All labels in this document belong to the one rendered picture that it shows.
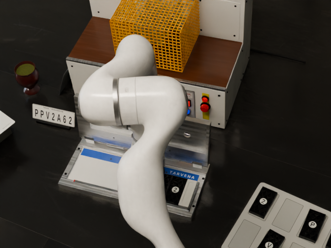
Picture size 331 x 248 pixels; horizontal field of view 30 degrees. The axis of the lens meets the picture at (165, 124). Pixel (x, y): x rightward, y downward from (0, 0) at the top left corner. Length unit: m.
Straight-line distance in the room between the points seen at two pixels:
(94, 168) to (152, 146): 0.76
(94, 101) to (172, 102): 0.16
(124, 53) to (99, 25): 0.86
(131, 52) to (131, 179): 0.28
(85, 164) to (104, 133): 0.12
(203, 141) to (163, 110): 0.65
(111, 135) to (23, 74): 0.42
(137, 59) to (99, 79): 0.11
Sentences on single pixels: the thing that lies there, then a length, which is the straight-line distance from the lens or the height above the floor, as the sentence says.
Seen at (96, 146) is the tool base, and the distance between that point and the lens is 2.05.
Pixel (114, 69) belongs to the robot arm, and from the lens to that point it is 1.33.
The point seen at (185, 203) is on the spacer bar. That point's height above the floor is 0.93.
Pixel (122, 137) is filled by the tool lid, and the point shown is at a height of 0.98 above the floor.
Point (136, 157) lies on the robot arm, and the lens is 1.26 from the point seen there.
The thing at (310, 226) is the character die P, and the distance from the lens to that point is 1.87.
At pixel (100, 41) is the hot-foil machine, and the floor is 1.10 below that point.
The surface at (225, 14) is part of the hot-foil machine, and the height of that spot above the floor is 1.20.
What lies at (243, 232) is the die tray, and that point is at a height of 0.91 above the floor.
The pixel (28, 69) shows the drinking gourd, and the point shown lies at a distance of 2.24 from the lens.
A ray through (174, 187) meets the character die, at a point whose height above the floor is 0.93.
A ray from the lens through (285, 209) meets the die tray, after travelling 1.90.
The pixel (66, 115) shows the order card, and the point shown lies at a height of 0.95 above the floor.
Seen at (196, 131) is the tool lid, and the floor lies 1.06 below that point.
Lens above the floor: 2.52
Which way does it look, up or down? 50 degrees down
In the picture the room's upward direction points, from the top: 6 degrees counter-clockwise
